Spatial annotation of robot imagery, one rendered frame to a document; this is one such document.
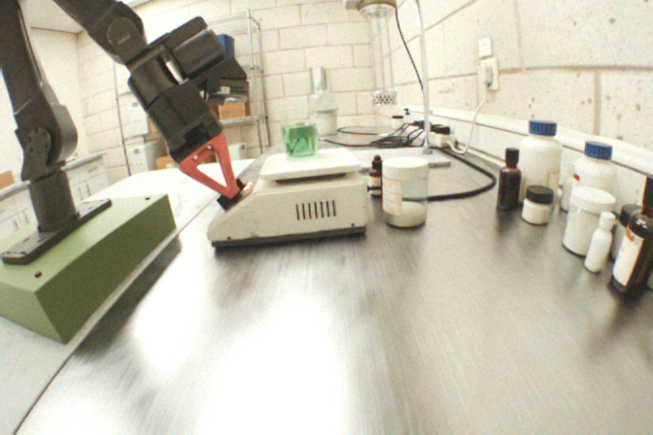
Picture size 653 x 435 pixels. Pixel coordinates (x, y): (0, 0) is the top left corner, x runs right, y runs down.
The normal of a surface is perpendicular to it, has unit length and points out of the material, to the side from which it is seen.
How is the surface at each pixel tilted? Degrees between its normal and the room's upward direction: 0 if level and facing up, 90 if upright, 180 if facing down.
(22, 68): 88
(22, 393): 0
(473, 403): 0
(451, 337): 0
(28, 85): 79
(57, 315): 90
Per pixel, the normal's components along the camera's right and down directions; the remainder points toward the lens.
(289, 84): 0.00, 0.31
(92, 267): 1.00, -0.07
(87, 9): 0.32, 0.12
